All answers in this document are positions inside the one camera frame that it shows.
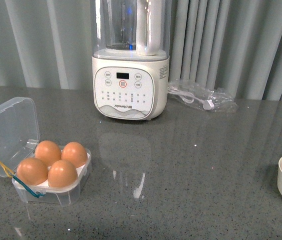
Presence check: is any brown egg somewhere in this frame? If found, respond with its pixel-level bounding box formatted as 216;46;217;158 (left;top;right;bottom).
34;140;61;167
61;142;88;168
16;157;48;186
47;160;78;188

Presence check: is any clear plastic egg box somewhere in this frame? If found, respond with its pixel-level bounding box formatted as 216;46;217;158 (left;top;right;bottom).
0;97;92;206

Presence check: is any brown egg in box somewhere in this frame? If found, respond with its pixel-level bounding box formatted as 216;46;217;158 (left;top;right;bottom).
34;140;61;167
61;142;88;168
16;157;48;186

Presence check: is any clear plastic bag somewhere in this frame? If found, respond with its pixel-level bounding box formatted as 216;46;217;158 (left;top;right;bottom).
168;78;238;113

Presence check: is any white Joyoung blender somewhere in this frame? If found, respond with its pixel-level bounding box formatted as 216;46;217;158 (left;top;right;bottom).
92;0;172;121

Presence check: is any blue rubber band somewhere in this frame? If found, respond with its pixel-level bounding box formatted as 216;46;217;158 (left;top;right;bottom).
12;175;45;198

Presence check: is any white power cable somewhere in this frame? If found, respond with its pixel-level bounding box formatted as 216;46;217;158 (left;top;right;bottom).
168;87;215;110

